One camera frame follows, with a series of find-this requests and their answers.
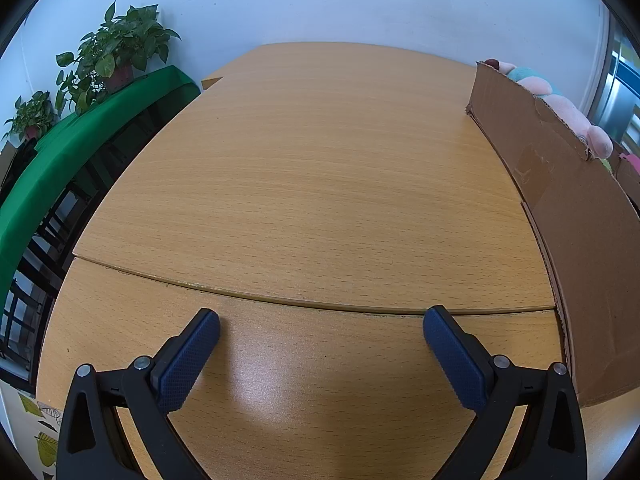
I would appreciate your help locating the green cloth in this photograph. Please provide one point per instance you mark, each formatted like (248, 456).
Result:
(75, 145)

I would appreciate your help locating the black metal shelf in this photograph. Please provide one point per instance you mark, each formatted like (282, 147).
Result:
(60, 220)

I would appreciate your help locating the leaf print sheet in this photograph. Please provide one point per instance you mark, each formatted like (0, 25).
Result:
(42, 445)

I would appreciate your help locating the wooden desk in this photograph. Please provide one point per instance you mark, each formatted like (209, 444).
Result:
(310, 185)

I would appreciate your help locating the pink pig plush toy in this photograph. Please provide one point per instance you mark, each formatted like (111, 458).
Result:
(570, 115)

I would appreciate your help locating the glass door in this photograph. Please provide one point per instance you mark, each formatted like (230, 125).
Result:
(620, 85)

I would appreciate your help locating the large cardboard box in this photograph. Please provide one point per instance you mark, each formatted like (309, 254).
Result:
(590, 260)

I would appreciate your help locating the small potted green plant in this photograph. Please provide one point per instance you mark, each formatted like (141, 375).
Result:
(32, 115)

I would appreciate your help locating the large potted green plant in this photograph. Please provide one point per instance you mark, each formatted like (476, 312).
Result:
(120, 45)

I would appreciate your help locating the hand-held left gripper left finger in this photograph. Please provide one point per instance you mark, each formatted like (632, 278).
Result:
(187, 360)

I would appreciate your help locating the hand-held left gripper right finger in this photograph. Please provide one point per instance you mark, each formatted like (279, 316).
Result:
(455, 360)

